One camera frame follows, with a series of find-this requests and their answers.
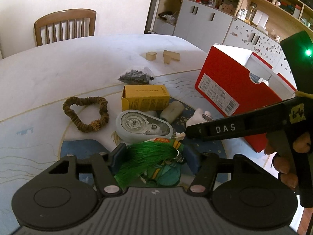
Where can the brown hair scrunchie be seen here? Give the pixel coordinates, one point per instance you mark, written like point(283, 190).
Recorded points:
point(87, 114)

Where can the white wall cabinet unit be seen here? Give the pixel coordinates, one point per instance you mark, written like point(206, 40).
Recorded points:
point(257, 25)

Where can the person's right hand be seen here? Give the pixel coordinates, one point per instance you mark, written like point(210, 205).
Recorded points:
point(301, 145)

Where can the angular beige wooden block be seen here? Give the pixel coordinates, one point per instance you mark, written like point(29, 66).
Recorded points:
point(169, 55)

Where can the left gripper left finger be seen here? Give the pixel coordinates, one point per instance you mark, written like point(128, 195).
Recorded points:
point(103, 167)

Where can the yellow small carton box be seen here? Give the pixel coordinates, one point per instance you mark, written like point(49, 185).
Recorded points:
point(144, 97)

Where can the bag of dark screws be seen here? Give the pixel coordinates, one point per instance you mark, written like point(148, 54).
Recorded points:
point(136, 77)

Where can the wooden chair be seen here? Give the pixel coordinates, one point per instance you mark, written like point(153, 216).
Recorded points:
point(64, 25)

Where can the grey correction tape dispenser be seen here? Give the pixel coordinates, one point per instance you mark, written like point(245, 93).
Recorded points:
point(134, 126)

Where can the green grey eraser block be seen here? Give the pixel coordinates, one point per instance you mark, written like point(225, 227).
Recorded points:
point(172, 112)

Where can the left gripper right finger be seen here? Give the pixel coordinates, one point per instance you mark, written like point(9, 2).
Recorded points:
point(210, 166)

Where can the round beige wooden block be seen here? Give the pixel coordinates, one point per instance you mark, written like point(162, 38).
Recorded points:
point(151, 56)

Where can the red white shoe box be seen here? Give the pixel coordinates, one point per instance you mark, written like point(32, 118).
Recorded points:
point(235, 80)

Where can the green tassel fabric pouch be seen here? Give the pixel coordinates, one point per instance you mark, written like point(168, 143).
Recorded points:
point(156, 163)

